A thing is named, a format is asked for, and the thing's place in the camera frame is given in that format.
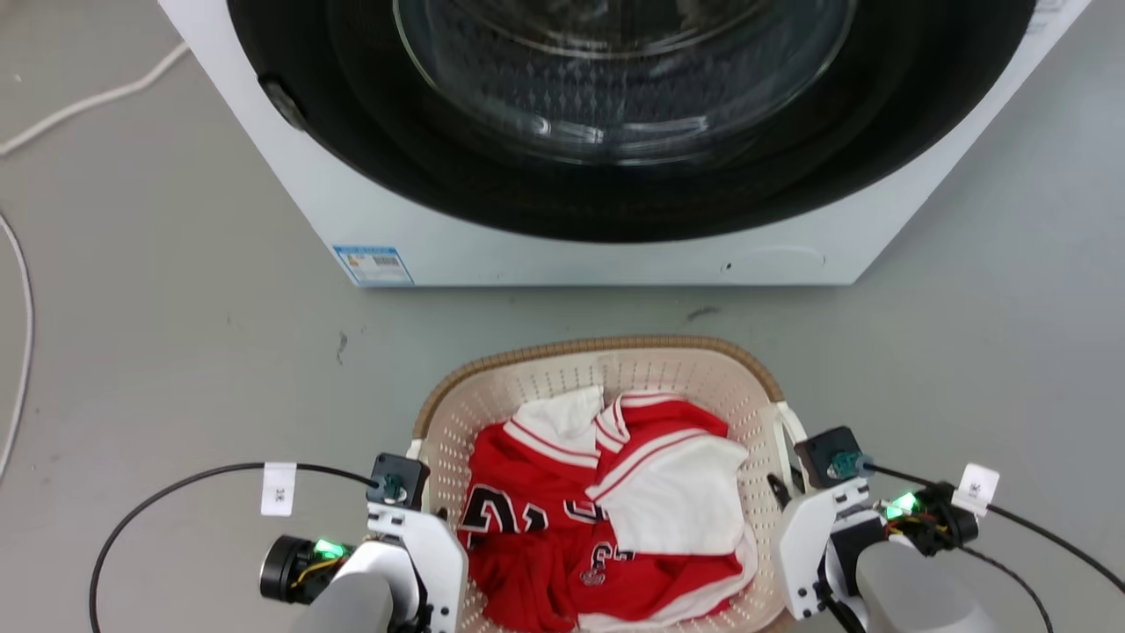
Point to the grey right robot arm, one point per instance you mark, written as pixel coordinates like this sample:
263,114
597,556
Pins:
914,585

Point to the blue white energy label sticker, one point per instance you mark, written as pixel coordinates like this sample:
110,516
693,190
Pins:
375,265

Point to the beige plastic laundry basket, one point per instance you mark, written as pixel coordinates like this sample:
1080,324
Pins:
527,387

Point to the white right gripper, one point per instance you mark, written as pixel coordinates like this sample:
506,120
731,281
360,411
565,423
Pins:
804,536

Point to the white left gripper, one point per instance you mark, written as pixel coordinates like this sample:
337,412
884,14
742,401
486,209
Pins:
431,549

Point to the red white basketball jersey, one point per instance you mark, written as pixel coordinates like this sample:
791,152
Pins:
545,545

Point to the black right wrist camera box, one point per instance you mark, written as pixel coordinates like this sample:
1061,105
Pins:
831,457

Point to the white front-load washing machine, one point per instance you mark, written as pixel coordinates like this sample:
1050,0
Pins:
606,259

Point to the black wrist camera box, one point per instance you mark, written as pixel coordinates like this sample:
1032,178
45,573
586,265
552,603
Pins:
400,479
831,457

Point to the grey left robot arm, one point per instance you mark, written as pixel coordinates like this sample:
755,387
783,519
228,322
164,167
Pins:
343,585

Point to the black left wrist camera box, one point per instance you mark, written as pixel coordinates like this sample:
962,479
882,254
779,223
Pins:
400,479

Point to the black round washer door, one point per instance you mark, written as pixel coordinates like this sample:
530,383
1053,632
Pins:
615,198

